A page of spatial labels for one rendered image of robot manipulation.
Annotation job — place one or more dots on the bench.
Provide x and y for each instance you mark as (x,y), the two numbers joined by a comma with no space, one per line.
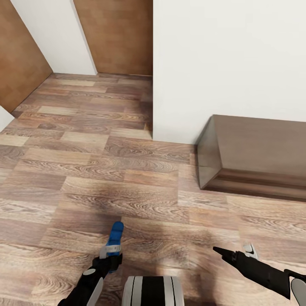
(254,157)

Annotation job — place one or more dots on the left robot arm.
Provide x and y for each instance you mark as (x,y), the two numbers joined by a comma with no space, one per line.
(90,285)

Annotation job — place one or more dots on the sliding door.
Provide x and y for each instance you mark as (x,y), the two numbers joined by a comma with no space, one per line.
(119,34)
(23,67)

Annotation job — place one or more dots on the robot trunk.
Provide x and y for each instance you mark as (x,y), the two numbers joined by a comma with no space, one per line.
(153,291)

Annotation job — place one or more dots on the sandal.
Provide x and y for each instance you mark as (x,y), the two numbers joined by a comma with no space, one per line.
(115,238)

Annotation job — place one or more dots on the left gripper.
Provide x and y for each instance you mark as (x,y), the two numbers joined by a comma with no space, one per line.
(111,263)

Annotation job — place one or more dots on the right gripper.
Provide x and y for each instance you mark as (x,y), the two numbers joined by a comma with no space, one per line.
(250,268)

